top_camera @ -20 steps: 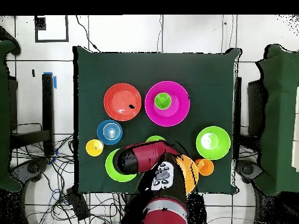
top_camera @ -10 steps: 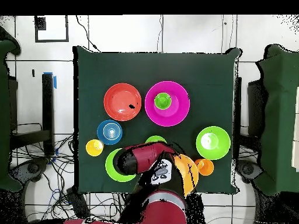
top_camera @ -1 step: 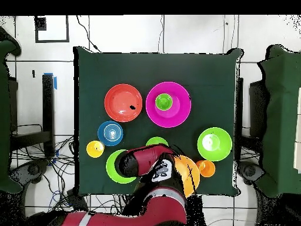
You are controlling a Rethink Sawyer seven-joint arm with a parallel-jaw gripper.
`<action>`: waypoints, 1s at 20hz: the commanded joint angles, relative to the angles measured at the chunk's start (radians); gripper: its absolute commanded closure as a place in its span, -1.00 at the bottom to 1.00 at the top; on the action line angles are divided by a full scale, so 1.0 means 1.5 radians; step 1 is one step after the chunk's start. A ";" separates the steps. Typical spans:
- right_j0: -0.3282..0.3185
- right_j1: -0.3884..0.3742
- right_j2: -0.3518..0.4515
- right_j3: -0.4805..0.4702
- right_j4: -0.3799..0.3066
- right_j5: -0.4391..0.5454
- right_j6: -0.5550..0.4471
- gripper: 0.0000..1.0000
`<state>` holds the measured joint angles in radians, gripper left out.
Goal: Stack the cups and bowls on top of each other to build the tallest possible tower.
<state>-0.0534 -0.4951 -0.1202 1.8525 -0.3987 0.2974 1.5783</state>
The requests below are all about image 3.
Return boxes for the black metal stand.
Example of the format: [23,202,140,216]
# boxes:
[9,73,57,158]
[235,77,245,163]

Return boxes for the yellow plastic cup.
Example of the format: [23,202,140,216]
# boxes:
[86,140,105,158]

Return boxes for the dark green table cloth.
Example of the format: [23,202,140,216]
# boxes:
[73,45,244,196]

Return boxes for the orange plastic cup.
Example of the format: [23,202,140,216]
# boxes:
[196,159,216,178]

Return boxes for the large green plastic bowl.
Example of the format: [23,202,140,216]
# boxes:
[196,127,233,162]
[105,149,138,185]

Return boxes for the blue plastic bowl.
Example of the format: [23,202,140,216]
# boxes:
[97,120,124,147]

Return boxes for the white box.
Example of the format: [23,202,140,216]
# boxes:
[293,87,301,174]

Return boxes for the black square floor frame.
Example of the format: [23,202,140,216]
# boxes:
[34,15,70,44]

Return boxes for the large orange plastic bowl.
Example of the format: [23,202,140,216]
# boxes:
[173,154,201,198]

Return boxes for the green plastic cup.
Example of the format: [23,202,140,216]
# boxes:
[155,93,173,111]

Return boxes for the pink plastic bowl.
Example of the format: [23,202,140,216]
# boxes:
[145,81,192,128]

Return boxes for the black chair base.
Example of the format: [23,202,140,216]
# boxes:
[10,158,51,189]

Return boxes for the red plastic bowl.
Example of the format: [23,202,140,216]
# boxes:
[104,83,143,122]

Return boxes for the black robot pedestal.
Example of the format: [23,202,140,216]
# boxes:
[186,195,208,226]

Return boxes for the green cloth side table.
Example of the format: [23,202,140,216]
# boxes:
[0,39,23,194]
[256,44,301,199]

